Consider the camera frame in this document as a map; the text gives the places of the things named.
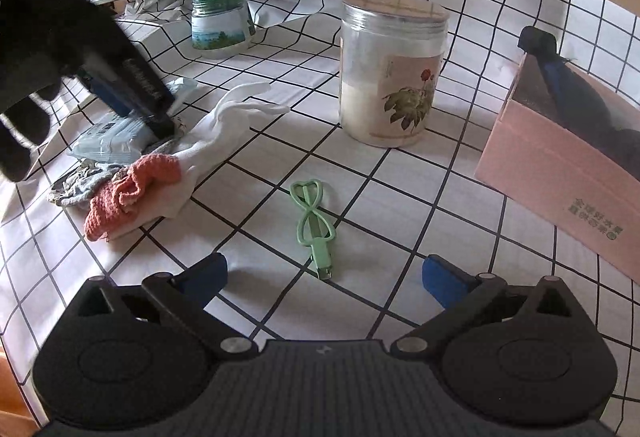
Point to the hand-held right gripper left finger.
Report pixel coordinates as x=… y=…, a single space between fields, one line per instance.
x=205 y=278

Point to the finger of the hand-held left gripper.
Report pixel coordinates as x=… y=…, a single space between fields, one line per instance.
x=147 y=84
x=125 y=104

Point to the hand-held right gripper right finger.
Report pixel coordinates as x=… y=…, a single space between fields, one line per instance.
x=442 y=281

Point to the pink cardboard box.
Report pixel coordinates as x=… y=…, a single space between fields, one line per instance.
x=550 y=177

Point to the person's left hand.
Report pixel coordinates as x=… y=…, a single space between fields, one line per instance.
x=30 y=67

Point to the small pale blue packet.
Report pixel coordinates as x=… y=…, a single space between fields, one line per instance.
x=182 y=87

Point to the pink knitted cloth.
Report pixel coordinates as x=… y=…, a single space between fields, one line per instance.
x=145 y=173

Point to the white sock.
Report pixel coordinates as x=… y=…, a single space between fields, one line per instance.
x=220 y=127

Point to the grey patterned cloth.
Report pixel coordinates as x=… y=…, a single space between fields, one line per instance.
x=80 y=187

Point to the white checked tablecloth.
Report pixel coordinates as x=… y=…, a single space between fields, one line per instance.
x=400 y=197

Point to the green lid glass jar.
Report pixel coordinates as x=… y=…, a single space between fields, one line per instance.
x=220 y=22

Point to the flower label clear jar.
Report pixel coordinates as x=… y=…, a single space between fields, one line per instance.
x=390 y=67

